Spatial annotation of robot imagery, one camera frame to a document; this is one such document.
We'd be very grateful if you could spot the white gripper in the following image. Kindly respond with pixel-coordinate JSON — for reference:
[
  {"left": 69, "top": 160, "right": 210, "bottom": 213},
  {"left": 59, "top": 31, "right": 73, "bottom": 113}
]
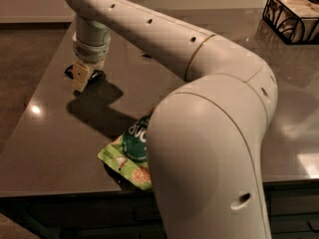
[{"left": 72, "top": 33, "right": 111, "bottom": 92}]

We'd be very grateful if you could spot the black rxbar chocolate bar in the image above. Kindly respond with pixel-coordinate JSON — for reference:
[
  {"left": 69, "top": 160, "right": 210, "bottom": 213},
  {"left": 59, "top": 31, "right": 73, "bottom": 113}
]
[{"left": 64, "top": 65, "right": 104, "bottom": 83}]

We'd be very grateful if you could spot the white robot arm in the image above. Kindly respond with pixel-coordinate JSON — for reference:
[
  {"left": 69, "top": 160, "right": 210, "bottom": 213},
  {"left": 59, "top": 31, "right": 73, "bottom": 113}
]
[{"left": 66, "top": 0, "right": 278, "bottom": 239}]

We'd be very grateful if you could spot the green dang chips bag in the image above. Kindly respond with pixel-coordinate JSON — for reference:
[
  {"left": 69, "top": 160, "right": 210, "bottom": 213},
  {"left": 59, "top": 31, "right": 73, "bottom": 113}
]
[{"left": 98, "top": 114, "right": 153, "bottom": 191}]

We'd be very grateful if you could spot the black wire basket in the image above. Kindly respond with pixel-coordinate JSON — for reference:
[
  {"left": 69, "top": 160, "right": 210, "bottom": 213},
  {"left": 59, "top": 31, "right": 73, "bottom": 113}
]
[{"left": 262, "top": 0, "right": 319, "bottom": 45}]

